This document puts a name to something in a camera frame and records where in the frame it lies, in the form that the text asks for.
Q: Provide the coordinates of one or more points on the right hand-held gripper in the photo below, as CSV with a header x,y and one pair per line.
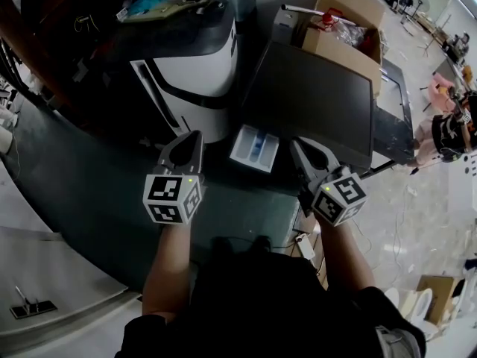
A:
x,y
335,207

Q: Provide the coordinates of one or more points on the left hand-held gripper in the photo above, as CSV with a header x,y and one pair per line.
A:
x,y
164,194

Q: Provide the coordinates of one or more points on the white detergent drawer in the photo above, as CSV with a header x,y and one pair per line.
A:
x,y
242,147

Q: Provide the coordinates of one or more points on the person's right forearm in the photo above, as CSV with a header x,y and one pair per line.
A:
x,y
346,256

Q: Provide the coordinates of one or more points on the person's left forearm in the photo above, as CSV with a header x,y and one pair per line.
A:
x,y
167,270

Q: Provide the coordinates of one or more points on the white toilet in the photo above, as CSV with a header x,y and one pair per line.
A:
x,y
423,304

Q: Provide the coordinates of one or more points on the black washing machine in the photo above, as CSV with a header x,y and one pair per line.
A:
x,y
316,99

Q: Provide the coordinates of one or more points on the black low table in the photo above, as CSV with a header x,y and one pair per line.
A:
x,y
395,132

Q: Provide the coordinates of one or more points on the white and black appliance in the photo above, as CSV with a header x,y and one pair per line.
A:
x,y
201,69

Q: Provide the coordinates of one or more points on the person's right black shoe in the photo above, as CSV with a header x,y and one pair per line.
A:
x,y
262,244

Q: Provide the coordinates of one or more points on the grey box blue label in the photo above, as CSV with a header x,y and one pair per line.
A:
x,y
283,28

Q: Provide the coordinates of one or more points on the pink chair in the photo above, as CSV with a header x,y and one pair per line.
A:
x,y
439,88

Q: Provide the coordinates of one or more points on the olive flat board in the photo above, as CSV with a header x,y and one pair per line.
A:
x,y
167,9

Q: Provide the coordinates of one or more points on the red spray bottle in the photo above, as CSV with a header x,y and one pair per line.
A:
x,y
329,19

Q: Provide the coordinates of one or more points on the white cabinet with dark holes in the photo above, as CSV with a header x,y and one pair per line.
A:
x,y
466,185

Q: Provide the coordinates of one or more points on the person's black clothing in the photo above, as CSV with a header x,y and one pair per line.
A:
x,y
261,311

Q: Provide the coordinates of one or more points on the blue cloth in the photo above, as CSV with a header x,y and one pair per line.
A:
x,y
149,1

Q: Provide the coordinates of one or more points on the cardboard box with toilet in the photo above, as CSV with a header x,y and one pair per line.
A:
x,y
436,289

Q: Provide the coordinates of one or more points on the black metal bracket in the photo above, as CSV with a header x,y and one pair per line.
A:
x,y
33,308

